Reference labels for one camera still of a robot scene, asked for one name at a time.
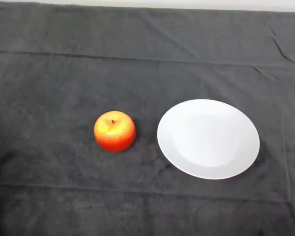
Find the red yellow apple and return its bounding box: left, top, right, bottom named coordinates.
left=93, top=110, right=136, bottom=153

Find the white round plate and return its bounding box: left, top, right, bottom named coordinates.
left=156, top=98, right=261, bottom=180

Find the black table cloth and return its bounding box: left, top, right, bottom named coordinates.
left=0, top=1, right=295, bottom=236

